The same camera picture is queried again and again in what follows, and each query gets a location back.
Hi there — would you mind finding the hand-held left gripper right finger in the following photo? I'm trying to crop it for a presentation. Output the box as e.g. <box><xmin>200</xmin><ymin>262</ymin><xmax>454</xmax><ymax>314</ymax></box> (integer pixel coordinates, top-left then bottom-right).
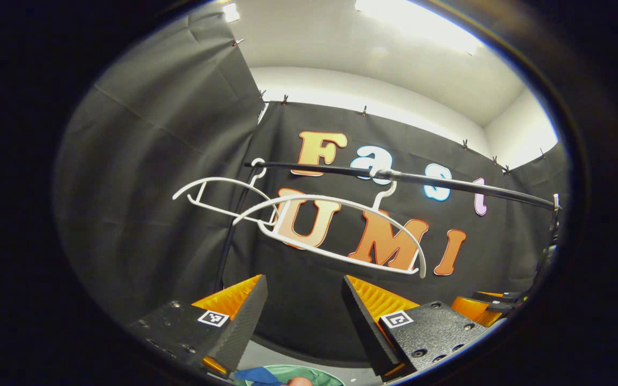
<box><xmin>341</xmin><ymin>275</ymin><xmax>490</xmax><ymax>383</ymax></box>

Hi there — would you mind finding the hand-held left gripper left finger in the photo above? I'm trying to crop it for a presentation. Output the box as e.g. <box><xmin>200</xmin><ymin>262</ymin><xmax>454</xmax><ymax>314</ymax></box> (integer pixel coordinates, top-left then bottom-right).
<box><xmin>126</xmin><ymin>274</ymin><xmax>269</xmax><ymax>376</ymax></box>

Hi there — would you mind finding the blue corduroy jacket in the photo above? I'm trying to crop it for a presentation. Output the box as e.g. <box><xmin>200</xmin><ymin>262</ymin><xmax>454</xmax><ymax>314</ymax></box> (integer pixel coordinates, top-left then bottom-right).
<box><xmin>234</xmin><ymin>367</ymin><xmax>285</xmax><ymax>386</ymax></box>

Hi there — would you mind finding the green laundry hamper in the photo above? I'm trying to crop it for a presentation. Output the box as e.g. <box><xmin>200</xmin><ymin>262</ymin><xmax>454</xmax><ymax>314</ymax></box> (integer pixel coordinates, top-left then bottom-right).
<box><xmin>231</xmin><ymin>365</ymin><xmax>346</xmax><ymax>386</ymax></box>

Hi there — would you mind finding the white plastic clothes hanger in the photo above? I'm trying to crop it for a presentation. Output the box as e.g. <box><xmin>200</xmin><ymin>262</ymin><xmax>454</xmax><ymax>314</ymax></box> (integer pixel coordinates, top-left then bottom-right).
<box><xmin>172</xmin><ymin>158</ymin><xmax>283</xmax><ymax>226</ymax></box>
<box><xmin>232</xmin><ymin>170</ymin><xmax>429</xmax><ymax>279</ymax></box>

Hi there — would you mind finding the black clothes rack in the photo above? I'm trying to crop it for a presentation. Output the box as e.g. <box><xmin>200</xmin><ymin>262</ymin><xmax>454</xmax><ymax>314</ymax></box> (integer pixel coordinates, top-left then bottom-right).
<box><xmin>214</xmin><ymin>161</ymin><xmax>561</xmax><ymax>293</ymax></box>

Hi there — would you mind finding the black backdrop cloth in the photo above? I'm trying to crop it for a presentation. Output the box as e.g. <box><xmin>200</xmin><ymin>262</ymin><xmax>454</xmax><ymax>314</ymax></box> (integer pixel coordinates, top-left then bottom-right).
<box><xmin>54</xmin><ymin>5</ymin><xmax>570</xmax><ymax>365</ymax></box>

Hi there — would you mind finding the row of small cloth clips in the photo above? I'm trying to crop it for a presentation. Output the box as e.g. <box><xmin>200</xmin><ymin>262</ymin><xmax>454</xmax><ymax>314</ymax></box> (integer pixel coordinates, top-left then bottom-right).
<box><xmin>233</xmin><ymin>38</ymin><xmax>547</xmax><ymax>175</ymax></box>

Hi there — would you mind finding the long ceiling light panel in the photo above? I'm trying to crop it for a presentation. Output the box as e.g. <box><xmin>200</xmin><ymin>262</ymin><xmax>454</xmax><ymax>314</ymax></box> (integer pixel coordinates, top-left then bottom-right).
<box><xmin>355</xmin><ymin>0</ymin><xmax>485</xmax><ymax>55</ymax></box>

